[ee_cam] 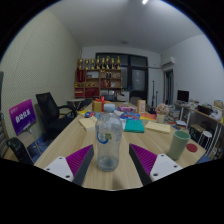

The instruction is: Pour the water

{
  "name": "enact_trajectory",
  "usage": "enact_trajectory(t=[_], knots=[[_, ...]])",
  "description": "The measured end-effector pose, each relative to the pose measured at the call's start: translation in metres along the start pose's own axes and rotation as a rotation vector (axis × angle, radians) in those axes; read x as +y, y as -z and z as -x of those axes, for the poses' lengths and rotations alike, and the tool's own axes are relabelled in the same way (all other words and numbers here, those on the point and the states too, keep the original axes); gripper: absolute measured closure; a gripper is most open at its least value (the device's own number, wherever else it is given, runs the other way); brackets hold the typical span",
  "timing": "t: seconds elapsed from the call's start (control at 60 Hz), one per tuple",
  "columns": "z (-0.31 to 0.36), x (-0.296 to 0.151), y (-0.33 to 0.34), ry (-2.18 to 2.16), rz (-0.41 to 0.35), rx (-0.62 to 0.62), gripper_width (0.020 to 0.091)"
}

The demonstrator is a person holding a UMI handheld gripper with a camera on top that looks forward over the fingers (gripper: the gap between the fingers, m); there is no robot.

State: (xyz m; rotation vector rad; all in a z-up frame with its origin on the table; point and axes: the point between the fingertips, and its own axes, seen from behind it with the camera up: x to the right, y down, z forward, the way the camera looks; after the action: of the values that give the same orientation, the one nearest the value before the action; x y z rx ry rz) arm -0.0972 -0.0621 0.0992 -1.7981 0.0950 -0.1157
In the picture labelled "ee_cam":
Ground pale yellow notebook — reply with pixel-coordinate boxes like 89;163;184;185
78;116;98;132
144;120;172;135

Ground black bag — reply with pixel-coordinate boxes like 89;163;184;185
5;136;34;166

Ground small round white table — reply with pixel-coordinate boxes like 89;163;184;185
66;97;87;109

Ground white round stool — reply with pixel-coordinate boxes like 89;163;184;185
199;130;214;154

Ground wooden shelf unit with trophies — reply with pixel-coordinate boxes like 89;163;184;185
74;55;123;99

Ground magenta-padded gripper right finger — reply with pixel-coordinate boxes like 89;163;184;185
128;143;184;187

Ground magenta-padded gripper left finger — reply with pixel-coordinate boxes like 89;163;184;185
43;143;95;187

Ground potted pink flower bouquet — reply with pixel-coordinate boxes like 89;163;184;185
155;103;170;124

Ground black computer monitor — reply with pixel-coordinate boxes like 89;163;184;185
176;89;190;103

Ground pink flat box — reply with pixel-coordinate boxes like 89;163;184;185
118;105;137;113

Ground green cup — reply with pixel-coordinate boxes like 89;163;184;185
167;130;192;161

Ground blue colourful book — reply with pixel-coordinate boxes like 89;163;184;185
119;111;141;121

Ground yellow gift box red ribbon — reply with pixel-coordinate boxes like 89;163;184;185
92;96;107;113

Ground purple sign board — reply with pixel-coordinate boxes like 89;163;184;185
8;98;37;137

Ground black office chair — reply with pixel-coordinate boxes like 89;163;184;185
35;91;79;141

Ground flat round red coaster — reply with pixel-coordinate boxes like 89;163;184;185
185;143;199;154

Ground small brown cardboard box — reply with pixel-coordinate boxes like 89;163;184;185
136;99;147;114

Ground orange book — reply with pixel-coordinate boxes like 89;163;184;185
139;112;158;122

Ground teal book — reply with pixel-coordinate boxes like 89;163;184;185
124;119;146;134

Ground clear plastic water bottle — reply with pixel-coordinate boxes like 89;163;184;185
95;103;124;173

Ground white air conditioner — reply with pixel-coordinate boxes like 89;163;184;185
161;56;176;68

